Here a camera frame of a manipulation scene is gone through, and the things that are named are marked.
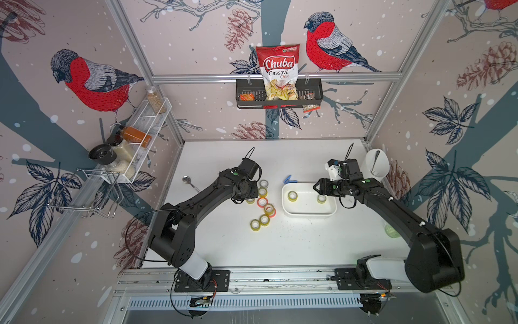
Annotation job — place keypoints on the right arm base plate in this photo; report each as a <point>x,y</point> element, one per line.
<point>359,278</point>

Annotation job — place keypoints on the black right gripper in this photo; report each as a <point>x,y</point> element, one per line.
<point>323,189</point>

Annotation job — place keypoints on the chrome wire rack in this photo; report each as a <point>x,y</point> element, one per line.
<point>88,192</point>

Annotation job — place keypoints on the small snack packet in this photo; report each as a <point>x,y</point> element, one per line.
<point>310,108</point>

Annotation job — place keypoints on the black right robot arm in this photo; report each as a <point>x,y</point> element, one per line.
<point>435,258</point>

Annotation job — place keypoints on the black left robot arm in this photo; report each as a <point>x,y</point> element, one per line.
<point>172,234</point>

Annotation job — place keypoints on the white utensil holder cup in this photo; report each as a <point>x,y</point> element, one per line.
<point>375,165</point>

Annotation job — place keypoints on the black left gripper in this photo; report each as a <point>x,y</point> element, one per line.
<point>253,194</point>

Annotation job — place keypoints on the red core tape roll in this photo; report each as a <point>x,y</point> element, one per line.
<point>262,202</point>
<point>269,210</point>

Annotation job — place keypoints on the white storage box tray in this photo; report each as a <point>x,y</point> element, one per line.
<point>306,205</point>

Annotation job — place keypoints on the blue plastic clip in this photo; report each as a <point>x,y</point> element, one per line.
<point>289,180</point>

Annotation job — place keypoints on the metal spoon on table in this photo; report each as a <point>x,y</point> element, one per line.
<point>187,180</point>

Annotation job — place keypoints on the black lid spice jar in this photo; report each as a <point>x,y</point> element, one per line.
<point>106,157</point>

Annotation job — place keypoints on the white wire spice rack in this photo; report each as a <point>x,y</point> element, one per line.
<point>146,120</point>

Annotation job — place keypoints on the clear spice jar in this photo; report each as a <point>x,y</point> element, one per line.
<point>155,100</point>

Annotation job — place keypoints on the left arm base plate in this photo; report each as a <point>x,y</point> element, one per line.
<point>211,281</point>

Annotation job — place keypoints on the orange spice bottle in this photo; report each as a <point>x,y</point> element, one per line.
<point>135,136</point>

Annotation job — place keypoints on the green glass cup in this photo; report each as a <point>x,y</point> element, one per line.
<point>391,231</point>

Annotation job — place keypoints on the Chuba cassava chips bag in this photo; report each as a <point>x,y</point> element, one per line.
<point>279,69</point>

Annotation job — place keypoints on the black wire wall basket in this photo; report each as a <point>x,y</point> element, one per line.
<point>255,94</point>

